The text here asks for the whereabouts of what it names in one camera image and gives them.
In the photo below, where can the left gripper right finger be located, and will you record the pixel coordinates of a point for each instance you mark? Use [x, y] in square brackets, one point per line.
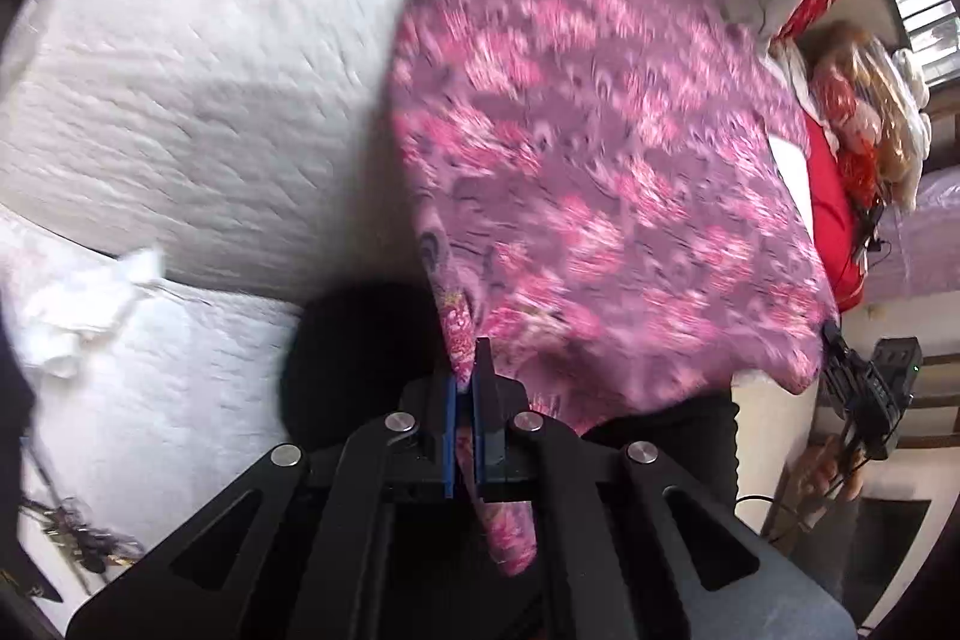
[631, 546]

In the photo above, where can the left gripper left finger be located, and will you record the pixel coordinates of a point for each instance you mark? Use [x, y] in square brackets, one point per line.
[293, 548]

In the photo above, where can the pink floral fleece garment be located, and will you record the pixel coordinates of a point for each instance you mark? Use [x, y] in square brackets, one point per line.
[594, 193]

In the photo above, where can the red blanket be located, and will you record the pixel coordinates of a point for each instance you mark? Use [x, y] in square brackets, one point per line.
[834, 224]

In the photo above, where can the white tissue paper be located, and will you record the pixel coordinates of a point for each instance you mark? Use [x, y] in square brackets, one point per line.
[70, 316]

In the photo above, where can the white quilted mattress cover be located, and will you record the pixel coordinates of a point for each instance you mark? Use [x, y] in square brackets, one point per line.
[246, 140]

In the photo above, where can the bagged stuffed toys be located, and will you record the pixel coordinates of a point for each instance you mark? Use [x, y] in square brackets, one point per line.
[874, 101]

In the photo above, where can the black camera on tripod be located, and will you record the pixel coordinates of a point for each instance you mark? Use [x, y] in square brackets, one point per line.
[870, 394]

